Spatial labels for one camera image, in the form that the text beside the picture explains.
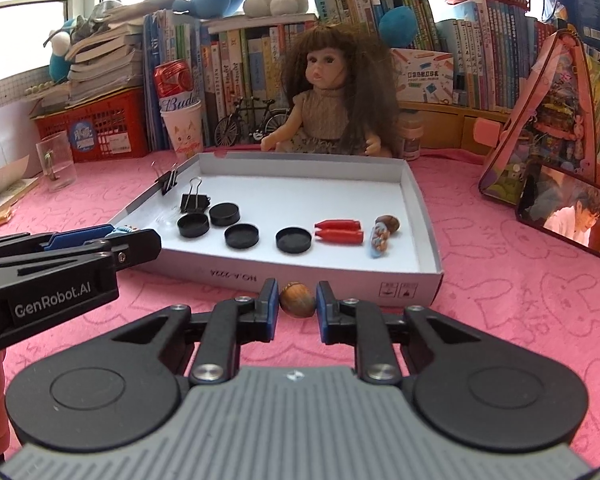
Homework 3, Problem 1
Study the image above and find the pink triangular bag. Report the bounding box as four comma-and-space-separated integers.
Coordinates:
480, 30, 600, 206

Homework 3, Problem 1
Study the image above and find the pink printed towel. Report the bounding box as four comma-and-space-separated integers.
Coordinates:
0, 145, 600, 461

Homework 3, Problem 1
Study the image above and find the blue carton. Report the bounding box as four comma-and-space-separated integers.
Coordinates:
537, 0, 600, 53

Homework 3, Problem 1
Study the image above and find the small clear jar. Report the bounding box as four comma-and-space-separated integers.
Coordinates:
399, 112, 425, 161

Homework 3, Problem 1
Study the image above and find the white cat-print paper cup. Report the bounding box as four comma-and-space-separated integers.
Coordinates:
160, 96, 203, 157

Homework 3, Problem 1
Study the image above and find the brown-haired doll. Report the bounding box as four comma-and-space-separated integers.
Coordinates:
260, 27, 398, 158

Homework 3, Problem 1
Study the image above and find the large black binder clip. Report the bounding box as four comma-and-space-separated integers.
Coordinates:
180, 177, 212, 213

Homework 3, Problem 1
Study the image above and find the large blue plush toy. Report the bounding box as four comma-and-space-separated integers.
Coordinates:
339, 0, 429, 49

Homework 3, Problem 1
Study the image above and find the red plastic pen cap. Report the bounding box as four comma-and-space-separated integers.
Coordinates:
314, 218, 362, 232
314, 229, 365, 246

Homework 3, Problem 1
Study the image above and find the clear acrylic stand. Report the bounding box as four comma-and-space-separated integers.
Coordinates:
36, 131, 77, 191

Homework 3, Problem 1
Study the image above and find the red drink can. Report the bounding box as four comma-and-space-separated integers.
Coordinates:
153, 59, 193, 99

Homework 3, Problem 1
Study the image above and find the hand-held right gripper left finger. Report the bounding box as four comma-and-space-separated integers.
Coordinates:
110, 279, 281, 386

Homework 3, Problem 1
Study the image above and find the black smartphone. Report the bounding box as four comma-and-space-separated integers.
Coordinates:
515, 162, 600, 262

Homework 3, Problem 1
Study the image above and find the black round cap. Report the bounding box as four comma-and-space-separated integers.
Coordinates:
275, 227, 312, 253
209, 202, 241, 226
224, 223, 261, 249
176, 213, 211, 237

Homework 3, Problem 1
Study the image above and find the white bead string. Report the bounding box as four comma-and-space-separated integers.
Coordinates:
23, 79, 72, 97

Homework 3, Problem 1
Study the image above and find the red plastic basket with sticker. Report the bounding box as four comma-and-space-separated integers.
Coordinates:
32, 87, 151, 163

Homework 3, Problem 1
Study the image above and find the small blue white plush toy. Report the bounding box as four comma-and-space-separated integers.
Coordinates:
45, 15, 88, 83

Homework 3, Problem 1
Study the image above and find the white cardboard box tray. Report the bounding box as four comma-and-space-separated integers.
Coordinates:
109, 152, 445, 308

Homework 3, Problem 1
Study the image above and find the white colourful-print carton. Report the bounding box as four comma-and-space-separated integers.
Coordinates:
391, 47, 455, 106

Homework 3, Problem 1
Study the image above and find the stack of worn books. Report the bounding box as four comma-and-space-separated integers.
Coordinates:
65, 17, 146, 106

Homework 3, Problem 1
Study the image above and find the grey grid cutting mat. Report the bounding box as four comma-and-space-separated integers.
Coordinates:
0, 67, 54, 111

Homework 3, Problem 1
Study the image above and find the black model bicycle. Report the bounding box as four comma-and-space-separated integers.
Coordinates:
214, 97, 292, 148

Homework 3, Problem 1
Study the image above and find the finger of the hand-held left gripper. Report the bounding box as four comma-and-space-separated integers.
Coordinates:
111, 228, 162, 276
0, 226, 116, 262

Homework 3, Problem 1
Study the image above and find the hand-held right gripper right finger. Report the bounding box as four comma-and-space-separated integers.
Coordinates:
316, 280, 486, 386

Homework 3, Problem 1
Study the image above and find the stack of paper sheets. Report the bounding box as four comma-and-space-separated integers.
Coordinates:
0, 154, 44, 236

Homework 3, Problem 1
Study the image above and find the small black binder clip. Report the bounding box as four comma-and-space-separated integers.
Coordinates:
151, 162, 179, 196

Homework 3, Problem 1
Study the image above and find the cardboard desk organizer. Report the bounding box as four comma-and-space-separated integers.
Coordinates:
397, 100, 511, 151

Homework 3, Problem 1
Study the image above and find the row of upright books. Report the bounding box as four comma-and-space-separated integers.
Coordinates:
142, 0, 551, 151

